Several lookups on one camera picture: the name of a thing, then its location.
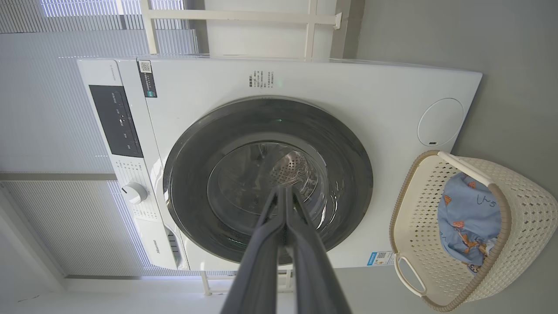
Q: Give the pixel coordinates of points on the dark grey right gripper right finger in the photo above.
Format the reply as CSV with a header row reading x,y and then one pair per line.
x,y
309,270

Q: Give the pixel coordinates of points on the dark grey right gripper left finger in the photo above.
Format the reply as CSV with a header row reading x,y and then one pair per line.
x,y
261,261

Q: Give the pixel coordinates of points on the blue printed garment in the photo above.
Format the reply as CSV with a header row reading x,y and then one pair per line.
x,y
466,213

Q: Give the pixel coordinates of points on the white front-load washing machine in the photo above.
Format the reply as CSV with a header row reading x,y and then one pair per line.
x,y
209,83

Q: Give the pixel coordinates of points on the white metal railing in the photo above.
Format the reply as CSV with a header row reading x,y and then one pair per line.
x,y
310,26
205,283

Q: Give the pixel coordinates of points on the cream perforated laundry basket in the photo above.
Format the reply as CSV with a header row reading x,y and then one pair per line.
x,y
418,209

